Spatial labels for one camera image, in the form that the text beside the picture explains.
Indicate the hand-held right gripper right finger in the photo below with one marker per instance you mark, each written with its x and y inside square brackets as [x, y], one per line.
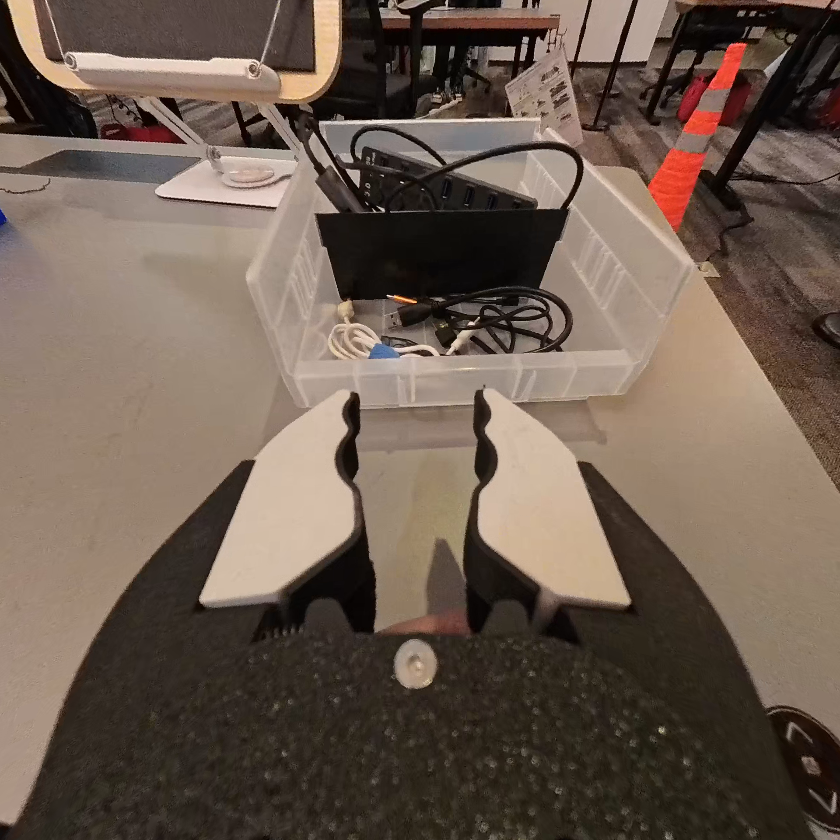
[544, 512]

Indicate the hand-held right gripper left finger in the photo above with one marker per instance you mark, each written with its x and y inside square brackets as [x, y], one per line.
[289, 512]

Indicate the clear plastic bin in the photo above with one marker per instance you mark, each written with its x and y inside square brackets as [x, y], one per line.
[623, 282]

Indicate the black multi-port USB hub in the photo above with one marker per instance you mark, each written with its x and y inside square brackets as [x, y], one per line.
[420, 177]

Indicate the grey desk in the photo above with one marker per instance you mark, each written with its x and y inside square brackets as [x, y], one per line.
[131, 394]

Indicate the black divider panel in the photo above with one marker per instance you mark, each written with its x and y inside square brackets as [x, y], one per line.
[439, 256]

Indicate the white folding stand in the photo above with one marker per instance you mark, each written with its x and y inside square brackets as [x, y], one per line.
[216, 187]

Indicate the black shoe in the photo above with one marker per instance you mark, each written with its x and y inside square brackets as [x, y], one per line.
[828, 328]

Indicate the round black arrow disc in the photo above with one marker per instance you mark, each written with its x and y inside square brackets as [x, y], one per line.
[810, 768]

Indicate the orange traffic cone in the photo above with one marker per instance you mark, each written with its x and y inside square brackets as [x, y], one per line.
[695, 151]

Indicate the printed instruction sheet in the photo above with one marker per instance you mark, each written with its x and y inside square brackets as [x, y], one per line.
[548, 92]

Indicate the black mesh office chair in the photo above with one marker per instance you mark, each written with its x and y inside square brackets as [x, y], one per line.
[394, 79]

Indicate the red bag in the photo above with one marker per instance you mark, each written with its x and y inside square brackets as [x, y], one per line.
[741, 98]

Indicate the wood-framed black board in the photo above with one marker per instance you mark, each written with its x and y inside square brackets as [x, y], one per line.
[197, 26]

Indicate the wooden background table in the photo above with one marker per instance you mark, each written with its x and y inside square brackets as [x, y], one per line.
[459, 23]

